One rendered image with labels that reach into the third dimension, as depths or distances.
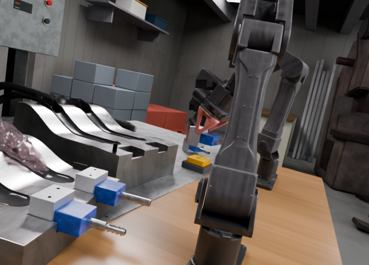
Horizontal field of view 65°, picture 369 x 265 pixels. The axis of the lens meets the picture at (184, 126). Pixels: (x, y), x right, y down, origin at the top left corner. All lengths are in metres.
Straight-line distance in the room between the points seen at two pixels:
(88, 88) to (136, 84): 0.59
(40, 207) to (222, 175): 0.25
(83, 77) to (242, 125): 3.43
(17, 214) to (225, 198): 0.28
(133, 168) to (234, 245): 0.34
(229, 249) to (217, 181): 0.09
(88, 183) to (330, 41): 6.98
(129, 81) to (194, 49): 4.20
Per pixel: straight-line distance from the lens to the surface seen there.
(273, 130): 0.98
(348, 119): 5.06
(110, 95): 3.50
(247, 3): 0.55
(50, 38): 1.55
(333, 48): 7.27
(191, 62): 7.75
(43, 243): 0.42
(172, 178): 0.82
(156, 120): 5.03
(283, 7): 0.55
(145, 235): 0.54
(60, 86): 4.08
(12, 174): 0.56
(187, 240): 0.55
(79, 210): 0.43
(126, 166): 0.66
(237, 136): 0.43
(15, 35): 1.46
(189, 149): 1.16
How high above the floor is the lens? 1.07
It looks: 8 degrees down
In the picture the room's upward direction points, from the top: 11 degrees clockwise
